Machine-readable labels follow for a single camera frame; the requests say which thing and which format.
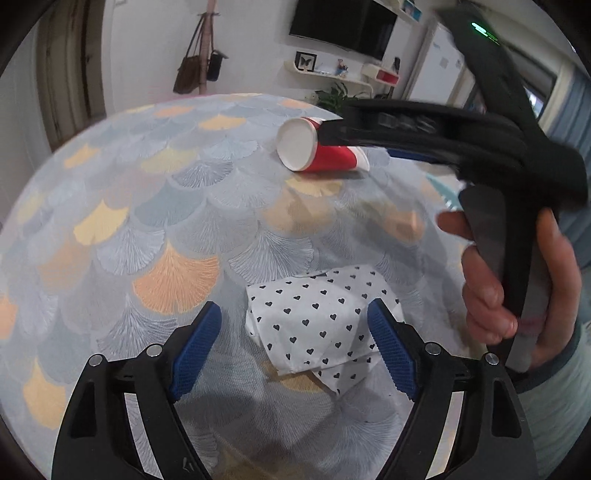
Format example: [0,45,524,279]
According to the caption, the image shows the teal forearm sleeve right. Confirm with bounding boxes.
[516,321,590,479]

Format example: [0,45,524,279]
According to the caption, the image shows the person's right hand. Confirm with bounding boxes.
[435,207,584,370]

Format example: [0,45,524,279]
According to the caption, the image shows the potted green plant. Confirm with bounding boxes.
[315,82,360,115]

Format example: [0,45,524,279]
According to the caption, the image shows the red paper cup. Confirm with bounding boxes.
[276,117,370,173]

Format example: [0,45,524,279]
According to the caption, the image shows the light blue waste basket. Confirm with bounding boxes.
[427,174,460,209]

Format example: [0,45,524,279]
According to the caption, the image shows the red white shelf box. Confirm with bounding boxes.
[362,63,400,87]

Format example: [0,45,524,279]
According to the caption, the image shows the blue window curtain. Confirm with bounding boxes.
[549,67,590,156]

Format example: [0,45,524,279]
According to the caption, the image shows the white tall cabinet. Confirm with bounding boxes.
[404,23,464,104]

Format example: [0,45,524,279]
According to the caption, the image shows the black hanging small bag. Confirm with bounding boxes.
[206,27,228,82]

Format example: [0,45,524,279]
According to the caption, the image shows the brown hanging handbag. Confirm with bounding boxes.
[173,16,204,95]

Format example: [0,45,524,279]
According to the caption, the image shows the pink coat rack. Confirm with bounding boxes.
[198,0,216,95]

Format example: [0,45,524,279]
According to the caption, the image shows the butterfly picture frame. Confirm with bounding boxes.
[294,51,318,72]

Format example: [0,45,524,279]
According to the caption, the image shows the white wall shelf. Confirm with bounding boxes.
[283,60,374,97]

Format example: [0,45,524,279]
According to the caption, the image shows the wall mounted black television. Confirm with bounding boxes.
[290,0,398,60]

